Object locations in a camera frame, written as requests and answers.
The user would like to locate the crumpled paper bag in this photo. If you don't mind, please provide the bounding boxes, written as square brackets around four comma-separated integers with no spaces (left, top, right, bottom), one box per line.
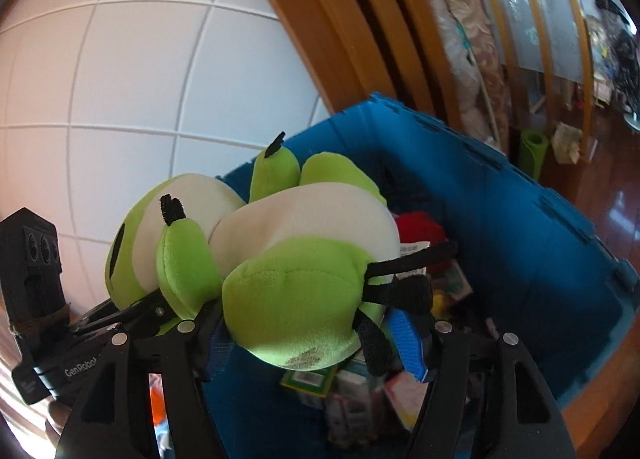
[550,122,583,165]

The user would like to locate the white boxes in crate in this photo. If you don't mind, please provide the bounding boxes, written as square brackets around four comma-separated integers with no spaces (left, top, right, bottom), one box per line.
[325,364,383,447]

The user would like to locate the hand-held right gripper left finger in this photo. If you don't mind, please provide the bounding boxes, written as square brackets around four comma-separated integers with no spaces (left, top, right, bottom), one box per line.
[57,299,236,459]

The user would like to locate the patterned rolled mattress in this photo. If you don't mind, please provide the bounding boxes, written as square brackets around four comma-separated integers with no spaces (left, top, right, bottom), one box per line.
[400,0,511,150]

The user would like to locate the pink packet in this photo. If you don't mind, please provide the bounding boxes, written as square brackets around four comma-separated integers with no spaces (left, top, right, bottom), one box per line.
[382,371,431,432]

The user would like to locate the orange white cloth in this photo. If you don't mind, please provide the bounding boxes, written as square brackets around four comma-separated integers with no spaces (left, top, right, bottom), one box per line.
[147,371,173,459]

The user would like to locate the person's left hand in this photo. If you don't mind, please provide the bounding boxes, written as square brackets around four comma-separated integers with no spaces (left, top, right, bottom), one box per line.
[46,396,81,440]

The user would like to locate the green frog plush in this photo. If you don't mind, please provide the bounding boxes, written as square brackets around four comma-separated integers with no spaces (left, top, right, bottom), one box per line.
[104,132,460,375]

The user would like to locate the frosted glass sliding door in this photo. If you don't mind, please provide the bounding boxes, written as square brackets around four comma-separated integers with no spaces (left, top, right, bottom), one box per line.
[460,0,601,90]

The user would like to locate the wooden door frame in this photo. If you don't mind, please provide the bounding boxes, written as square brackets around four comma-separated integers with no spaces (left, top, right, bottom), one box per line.
[230,0,466,140]

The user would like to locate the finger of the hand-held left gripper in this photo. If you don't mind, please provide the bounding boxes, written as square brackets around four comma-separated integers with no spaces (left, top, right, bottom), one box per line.
[84,298,132,321]
[75,289,179,340]

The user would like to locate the blue storage crate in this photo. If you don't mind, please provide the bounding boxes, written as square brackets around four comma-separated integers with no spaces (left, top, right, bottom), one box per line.
[202,92,640,459]

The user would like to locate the green white small box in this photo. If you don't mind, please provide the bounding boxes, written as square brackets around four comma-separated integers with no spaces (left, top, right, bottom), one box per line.
[280,366,338,400]

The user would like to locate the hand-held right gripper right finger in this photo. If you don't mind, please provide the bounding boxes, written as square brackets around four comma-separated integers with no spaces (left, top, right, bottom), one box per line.
[385,309,576,459]

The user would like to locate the pink pig plush red dress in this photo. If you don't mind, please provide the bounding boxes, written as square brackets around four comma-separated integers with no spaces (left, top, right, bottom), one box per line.
[395,212,453,275]

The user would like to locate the dark clutter pile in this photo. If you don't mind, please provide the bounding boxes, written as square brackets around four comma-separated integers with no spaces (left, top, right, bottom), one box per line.
[595,0,640,110]

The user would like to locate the green rolled mat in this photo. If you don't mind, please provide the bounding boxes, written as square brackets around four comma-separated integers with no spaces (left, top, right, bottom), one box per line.
[517,132,550,182]

